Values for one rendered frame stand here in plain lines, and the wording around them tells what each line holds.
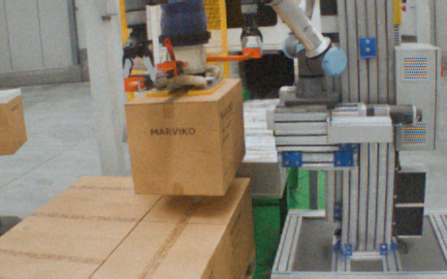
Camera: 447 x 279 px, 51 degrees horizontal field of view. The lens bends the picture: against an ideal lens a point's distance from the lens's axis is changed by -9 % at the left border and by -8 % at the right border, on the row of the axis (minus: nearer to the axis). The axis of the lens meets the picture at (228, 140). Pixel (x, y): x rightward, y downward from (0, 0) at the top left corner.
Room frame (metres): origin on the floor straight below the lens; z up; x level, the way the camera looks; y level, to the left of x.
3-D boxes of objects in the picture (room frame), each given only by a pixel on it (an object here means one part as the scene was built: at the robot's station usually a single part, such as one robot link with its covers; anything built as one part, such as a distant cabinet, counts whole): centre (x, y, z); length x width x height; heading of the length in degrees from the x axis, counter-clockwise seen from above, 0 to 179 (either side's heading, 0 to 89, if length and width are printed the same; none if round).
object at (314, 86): (2.11, -0.37, 1.09); 0.15 x 0.15 x 0.10
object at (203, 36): (2.29, 0.16, 1.32); 0.23 x 0.23 x 0.04
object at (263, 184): (2.66, 0.07, 0.48); 0.70 x 0.03 x 0.15; 77
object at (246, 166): (2.66, 0.07, 0.58); 0.70 x 0.03 x 0.06; 77
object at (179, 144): (2.29, 0.17, 0.87); 0.60 x 0.40 x 0.40; 168
